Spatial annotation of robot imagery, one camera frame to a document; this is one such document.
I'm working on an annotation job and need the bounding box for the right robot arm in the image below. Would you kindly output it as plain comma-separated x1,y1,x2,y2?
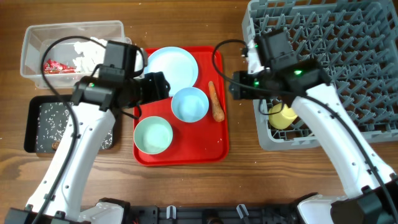
229,30,397,223

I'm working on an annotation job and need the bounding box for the black tray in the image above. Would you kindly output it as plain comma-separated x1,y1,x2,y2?
24,95,114,154

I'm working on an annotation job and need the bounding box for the yellow cup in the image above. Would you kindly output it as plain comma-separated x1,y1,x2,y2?
268,103,298,129

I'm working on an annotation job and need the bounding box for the red snack wrapper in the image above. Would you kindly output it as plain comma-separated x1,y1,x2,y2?
44,59,76,74

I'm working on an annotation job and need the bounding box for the light blue bowl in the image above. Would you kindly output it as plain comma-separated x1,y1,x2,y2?
171,87,210,123

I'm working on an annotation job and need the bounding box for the brown food lump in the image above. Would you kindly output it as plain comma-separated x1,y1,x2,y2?
52,141,60,151

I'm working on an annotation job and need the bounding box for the red serving tray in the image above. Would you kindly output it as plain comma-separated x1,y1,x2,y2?
132,46,229,166

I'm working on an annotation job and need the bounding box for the large light blue plate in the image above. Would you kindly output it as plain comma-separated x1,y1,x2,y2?
144,47,198,96

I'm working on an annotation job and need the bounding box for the white rice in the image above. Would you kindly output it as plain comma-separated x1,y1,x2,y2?
37,101,113,150

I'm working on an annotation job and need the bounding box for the green bowl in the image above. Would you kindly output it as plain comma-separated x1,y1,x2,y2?
134,116,174,155

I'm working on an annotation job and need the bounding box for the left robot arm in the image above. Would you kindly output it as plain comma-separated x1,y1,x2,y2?
5,40,170,223

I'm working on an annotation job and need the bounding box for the clear plastic bin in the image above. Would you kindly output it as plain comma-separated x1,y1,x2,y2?
20,21,132,88

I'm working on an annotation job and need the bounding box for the grey dishwasher rack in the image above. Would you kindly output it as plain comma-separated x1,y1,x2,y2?
242,1,397,142

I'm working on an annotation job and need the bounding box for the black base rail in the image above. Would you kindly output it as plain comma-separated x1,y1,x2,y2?
125,204,301,224

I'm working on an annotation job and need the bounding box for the white napkin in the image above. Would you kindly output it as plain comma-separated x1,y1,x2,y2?
72,37,108,73

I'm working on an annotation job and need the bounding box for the orange carrot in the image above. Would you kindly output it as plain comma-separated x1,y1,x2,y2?
208,81,225,122

